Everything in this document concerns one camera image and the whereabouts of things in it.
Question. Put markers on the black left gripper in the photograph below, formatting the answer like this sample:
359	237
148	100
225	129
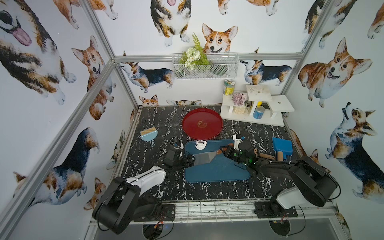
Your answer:
186	160

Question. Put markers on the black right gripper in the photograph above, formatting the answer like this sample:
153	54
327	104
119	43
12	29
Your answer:
229	152

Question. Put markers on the blue rectangular tray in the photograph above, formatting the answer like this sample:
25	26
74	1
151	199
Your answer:
216	168

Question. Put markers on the white dough piece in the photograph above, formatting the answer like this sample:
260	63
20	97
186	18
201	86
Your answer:
200	145

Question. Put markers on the wooden dough roller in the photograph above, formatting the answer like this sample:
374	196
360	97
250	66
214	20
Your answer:
279	156

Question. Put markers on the metal scraper wooden handle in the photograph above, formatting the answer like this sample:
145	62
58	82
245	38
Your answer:
207	157

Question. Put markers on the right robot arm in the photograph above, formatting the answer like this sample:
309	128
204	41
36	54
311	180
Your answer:
312	184

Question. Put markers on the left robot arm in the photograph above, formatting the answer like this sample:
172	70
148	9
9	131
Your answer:
126	200

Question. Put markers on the blue dustpan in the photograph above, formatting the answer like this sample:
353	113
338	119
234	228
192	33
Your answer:
284	146

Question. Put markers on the blue bottle yellow cap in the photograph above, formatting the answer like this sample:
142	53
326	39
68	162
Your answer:
259	111

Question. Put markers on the round red tray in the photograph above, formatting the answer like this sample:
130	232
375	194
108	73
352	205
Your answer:
202	124

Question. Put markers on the purple flower pot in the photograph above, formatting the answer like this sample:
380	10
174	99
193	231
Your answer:
240	102

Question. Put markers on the yellow green can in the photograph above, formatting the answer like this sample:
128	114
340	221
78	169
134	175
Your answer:
229	87

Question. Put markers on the artificial green white plant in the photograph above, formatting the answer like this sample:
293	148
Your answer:
194	56

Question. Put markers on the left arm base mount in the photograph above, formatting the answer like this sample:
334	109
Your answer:
155	213

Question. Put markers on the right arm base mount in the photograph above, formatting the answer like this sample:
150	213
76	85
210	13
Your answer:
265	210

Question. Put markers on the white wire wall basket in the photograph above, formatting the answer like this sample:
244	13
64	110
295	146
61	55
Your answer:
222	66

